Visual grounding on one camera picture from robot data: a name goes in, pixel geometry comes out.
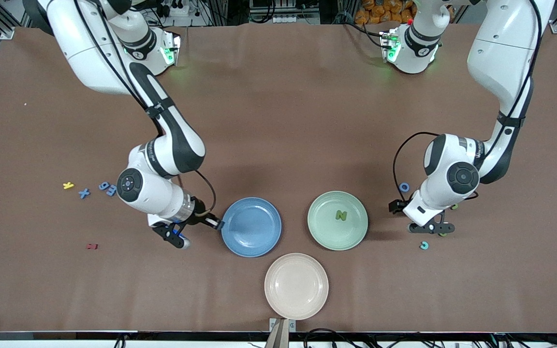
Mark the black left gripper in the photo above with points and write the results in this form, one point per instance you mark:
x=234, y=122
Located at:
x=396, y=206

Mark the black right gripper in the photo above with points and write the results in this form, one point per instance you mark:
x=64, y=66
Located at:
x=201, y=218

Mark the green foam letter N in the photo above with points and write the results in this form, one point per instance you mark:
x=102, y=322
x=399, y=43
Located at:
x=341, y=215

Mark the blue foam letter E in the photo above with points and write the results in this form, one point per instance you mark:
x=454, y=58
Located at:
x=110, y=190

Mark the blue foam digit 9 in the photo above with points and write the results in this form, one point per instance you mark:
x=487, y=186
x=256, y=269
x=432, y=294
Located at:
x=103, y=186

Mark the blue foam letter X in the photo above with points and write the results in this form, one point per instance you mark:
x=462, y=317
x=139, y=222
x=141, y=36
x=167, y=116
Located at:
x=83, y=193

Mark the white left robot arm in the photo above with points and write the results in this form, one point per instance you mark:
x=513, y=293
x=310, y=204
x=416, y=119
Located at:
x=501, y=48

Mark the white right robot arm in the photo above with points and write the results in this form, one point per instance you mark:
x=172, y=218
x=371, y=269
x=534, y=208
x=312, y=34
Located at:
x=90, y=53

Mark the blue foam letter O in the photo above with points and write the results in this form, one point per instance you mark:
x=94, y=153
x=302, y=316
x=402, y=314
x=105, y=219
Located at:
x=401, y=187

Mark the blue plate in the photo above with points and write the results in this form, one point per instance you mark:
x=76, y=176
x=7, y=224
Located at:
x=251, y=227

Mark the teal foam letter C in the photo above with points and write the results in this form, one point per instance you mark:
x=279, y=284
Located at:
x=427, y=246

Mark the pale green plate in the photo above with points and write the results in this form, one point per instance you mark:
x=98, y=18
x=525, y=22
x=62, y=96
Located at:
x=327, y=232

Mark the beige plate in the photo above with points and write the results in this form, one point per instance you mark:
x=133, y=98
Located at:
x=296, y=286

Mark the brown table cover sheet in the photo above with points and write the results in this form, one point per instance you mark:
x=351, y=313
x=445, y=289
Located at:
x=278, y=121

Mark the pile of orange objects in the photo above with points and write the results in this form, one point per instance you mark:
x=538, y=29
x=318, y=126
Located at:
x=380, y=12

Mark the white power strip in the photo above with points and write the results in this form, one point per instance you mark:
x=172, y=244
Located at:
x=177, y=10
x=288, y=19

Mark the metal table edge bracket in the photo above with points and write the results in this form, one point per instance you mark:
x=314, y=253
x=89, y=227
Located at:
x=282, y=333

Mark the table front edge rail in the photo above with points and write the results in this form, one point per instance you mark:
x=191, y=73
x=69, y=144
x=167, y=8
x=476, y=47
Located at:
x=65, y=335

